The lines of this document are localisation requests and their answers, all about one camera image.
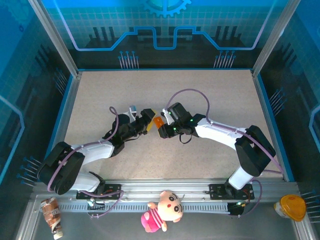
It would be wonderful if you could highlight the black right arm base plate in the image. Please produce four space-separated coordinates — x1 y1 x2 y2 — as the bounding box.
208 183 255 201

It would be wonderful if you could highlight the crumpled brown tube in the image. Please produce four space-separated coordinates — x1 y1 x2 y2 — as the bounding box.
40 196 64 240

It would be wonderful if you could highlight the yellow pill box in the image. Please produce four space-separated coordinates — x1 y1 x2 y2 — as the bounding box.
145 117 157 133

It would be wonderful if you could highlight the orange pill box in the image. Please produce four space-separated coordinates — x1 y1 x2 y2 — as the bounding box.
153 116 165 129

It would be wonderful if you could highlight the slotted grey cable duct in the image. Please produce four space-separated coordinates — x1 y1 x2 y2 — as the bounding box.
58 202 231 214

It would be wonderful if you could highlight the black electronics box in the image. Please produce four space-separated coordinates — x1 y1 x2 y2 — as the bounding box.
226 201 248 218

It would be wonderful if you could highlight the pink striped plush doll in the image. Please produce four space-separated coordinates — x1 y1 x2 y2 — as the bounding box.
140 189 185 233

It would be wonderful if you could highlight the aluminium frame post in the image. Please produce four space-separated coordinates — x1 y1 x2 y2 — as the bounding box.
27 0 82 77
251 0 302 77

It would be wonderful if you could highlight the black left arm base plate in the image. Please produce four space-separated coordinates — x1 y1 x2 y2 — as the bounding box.
75 183 123 200

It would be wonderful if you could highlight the cup with yellow lid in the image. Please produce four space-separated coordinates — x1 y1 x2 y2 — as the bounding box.
273 194 307 223

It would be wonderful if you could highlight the aluminium mounting rail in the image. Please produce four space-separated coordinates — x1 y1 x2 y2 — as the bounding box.
32 177 300 196

